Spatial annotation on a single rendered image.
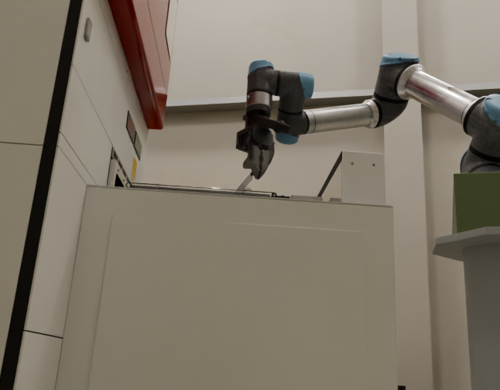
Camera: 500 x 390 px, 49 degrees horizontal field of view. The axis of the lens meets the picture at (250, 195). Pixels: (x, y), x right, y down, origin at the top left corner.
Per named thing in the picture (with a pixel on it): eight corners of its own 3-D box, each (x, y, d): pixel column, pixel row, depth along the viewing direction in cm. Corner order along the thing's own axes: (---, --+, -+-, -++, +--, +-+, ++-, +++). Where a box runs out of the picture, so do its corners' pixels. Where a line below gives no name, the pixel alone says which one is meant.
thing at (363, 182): (342, 210, 118) (342, 149, 122) (305, 259, 170) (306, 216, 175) (385, 213, 118) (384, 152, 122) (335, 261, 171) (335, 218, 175)
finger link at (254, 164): (247, 183, 153) (248, 152, 156) (260, 177, 149) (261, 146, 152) (238, 180, 152) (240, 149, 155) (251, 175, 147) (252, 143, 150)
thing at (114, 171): (103, 196, 127) (108, 158, 130) (133, 239, 169) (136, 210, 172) (111, 196, 127) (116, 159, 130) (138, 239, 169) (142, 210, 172)
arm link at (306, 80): (307, 104, 169) (272, 101, 168) (313, 69, 163) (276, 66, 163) (310, 114, 162) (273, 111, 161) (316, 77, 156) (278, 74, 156)
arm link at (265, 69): (278, 58, 159) (248, 56, 159) (276, 92, 156) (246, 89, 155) (275, 73, 167) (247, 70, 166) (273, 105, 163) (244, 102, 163)
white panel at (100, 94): (43, 145, 92) (80, -50, 104) (125, 248, 169) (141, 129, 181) (62, 145, 92) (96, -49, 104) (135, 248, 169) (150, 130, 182)
